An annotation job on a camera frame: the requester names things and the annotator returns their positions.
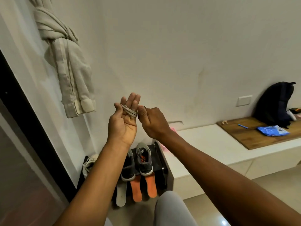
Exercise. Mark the wooden board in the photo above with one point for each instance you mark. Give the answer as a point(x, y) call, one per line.
point(254, 140)

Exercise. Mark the person's right forearm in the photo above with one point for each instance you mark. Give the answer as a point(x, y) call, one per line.
point(223, 185)

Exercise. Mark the person's grey trouser leg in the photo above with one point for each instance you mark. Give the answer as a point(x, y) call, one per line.
point(172, 209)

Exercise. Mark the orange insole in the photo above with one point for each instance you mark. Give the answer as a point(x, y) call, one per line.
point(136, 189)
point(151, 185)

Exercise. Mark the white insole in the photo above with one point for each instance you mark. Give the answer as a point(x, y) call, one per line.
point(121, 194)

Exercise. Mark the grey sneaker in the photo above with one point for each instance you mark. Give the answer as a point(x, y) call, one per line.
point(128, 168)
point(144, 160)

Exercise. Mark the blue pen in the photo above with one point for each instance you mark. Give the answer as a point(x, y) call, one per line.
point(242, 126)

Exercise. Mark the small beige clip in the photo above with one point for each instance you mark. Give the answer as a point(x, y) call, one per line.
point(224, 122)

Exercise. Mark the white sneaker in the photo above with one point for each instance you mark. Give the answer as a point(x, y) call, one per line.
point(88, 164)

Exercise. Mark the white wall socket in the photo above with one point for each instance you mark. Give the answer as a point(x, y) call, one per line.
point(244, 100)

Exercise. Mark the white low bench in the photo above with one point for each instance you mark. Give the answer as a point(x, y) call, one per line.
point(207, 143)

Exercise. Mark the blue plastic packet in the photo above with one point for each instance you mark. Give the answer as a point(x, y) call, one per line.
point(272, 130)

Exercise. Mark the pink cloth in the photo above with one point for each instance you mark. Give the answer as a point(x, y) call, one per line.
point(173, 130)

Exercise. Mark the black and orange box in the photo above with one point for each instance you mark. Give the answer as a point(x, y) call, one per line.
point(295, 110)

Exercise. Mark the black shoe rack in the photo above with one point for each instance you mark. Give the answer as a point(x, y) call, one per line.
point(162, 167)

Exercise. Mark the person's left thumb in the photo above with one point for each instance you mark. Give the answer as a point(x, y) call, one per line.
point(116, 108)

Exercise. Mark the knotted beige curtain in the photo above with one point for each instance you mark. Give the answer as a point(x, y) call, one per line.
point(70, 68)

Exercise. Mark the grey shoelace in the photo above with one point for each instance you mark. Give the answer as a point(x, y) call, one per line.
point(129, 111)

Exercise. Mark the sheer white curtain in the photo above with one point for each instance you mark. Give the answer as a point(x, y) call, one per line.
point(28, 75)

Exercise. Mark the black door frame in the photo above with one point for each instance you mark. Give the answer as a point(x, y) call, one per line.
point(30, 124)

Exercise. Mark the person's left middle finger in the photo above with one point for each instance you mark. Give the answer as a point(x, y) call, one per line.
point(131, 100)

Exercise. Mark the person's left hand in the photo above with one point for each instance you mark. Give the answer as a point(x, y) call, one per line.
point(122, 128)

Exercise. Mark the black backpack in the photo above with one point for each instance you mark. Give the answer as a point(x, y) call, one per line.
point(274, 103)

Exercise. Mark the person's left forearm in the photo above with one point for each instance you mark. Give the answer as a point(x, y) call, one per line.
point(98, 183)

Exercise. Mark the person's right fingers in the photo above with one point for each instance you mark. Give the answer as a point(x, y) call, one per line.
point(142, 114)

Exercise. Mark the white bottle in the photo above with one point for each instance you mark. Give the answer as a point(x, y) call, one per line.
point(291, 115)

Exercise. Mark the person's right hand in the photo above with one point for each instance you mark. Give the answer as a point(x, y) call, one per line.
point(154, 122)

